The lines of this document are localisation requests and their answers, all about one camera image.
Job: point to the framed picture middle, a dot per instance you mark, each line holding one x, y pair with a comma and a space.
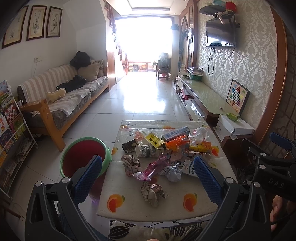
36, 22

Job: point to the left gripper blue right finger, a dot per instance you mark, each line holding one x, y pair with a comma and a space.
208, 180

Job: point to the bookshelf with children books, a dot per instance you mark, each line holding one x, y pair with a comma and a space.
16, 139

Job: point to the striped wooden sofa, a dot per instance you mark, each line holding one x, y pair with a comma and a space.
54, 119

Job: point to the newspaper ball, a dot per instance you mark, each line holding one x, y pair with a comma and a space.
152, 193
131, 164

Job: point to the green toy on box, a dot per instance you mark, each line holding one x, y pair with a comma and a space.
232, 117

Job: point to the wooden chair far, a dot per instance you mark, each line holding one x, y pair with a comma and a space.
163, 66

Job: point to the black clothes on sofa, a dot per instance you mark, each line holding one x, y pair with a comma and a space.
76, 83

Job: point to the green red trash bin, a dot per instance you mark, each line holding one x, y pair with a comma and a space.
79, 153

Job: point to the wall mounted television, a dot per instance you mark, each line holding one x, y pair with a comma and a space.
221, 34

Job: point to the clear plastic bottle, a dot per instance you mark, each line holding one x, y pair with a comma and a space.
198, 135

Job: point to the black jacket on backrest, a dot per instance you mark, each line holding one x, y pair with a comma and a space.
81, 59

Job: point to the black cigarette box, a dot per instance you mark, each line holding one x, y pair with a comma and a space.
129, 146

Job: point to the blue white toothpaste box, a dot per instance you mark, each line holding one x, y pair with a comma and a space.
175, 134

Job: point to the chinese checkers board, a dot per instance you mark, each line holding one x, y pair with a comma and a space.
237, 96

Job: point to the orange plastic snack bag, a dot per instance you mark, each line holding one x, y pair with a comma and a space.
177, 144

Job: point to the newspaper ball front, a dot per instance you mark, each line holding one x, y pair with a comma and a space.
152, 193

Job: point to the framed picture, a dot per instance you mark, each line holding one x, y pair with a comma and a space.
53, 28
36, 22
13, 34

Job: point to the beige cushion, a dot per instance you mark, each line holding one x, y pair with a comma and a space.
90, 73

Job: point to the right hand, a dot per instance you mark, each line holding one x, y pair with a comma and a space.
280, 208

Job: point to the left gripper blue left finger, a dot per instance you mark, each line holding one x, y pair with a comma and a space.
84, 178

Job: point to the white cardboard box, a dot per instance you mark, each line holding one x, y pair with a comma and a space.
233, 129

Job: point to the patterned paper coffee cup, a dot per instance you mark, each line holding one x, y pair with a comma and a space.
147, 151

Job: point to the long tv cabinet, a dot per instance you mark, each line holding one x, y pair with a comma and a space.
210, 103

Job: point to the pink snack wrapper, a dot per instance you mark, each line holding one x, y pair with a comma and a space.
152, 169

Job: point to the white blue paper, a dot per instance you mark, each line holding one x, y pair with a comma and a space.
173, 173

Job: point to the framed picture left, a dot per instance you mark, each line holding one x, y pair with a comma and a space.
13, 34

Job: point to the white milk carton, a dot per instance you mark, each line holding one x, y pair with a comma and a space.
188, 168

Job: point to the cream plush toy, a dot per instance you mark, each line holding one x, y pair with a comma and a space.
54, 96

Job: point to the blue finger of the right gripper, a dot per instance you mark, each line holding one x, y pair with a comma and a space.
281, 141

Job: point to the framed picture right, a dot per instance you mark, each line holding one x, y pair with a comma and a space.
53, 28

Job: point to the yellow iced tea carton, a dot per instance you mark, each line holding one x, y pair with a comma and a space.
203, 147

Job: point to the yellow medicine box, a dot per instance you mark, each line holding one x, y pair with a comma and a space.
154, 141

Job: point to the orange print tablecloth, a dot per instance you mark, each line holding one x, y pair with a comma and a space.
121, 197

